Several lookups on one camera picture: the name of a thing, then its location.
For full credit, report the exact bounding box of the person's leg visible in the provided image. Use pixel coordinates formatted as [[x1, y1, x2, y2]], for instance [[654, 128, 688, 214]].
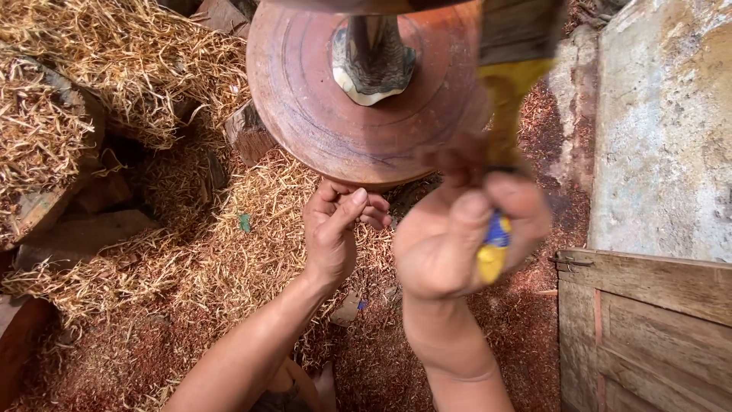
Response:
[[250, 359, 339, 412]]

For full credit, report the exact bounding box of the reddish wooden plank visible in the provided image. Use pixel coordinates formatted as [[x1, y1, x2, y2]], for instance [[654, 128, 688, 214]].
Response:
[[0, 294, 56, 412]]

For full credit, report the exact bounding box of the person's left hand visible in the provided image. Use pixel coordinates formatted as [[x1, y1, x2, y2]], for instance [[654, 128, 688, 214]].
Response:
[[302, 180, 393, 287]]

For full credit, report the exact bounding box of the person's right hand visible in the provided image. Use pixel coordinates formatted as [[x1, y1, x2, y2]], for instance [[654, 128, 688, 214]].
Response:
[[393, 171, 553, 302]]

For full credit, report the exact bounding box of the grey metal lathe spindle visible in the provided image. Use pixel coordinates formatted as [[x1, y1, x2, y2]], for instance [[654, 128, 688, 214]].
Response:
[[332, 14, 417, 107]]

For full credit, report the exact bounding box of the heap of straw-coloured wood shavings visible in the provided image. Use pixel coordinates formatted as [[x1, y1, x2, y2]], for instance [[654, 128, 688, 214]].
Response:
[[0, 0, 404, 412]]

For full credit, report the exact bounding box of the grey concrete slab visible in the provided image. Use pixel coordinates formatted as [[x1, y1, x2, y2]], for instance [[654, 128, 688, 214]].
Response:
[[588, 0, 732, 264]]

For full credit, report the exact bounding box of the torn cardboard scrap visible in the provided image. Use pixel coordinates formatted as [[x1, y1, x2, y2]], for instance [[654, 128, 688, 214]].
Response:
[[330, 290, 363, 328]]

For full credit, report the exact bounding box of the rusty metal crate latch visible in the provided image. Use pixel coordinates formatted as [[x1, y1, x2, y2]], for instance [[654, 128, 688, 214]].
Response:
[[549, 256, 596, 271]]

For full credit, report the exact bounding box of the weathered wooden crate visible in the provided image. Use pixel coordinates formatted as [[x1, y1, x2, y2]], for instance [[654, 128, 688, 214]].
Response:
[[554, 248, 732, 412]]

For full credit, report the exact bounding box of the round reddish wooden disc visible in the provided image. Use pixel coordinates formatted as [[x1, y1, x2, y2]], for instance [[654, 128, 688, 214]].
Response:
[[246, 0, 494, 191]]

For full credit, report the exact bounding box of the flat grey-brown wood slab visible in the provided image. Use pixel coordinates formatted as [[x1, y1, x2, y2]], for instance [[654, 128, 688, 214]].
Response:
[[14, 208, 162, 271]]

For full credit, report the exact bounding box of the brown wooden block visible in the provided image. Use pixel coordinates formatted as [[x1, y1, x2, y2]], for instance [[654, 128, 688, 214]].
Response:
[[224, 100, 276, 167]]

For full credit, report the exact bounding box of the yellow handled paintbrush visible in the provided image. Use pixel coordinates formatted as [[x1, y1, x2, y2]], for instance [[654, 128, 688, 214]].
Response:
[[476, 0, 568, 285]]

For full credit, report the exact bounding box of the large shaving-covered log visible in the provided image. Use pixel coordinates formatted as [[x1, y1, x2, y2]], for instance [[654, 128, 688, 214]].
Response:
[[0, 50, 107, 253]]

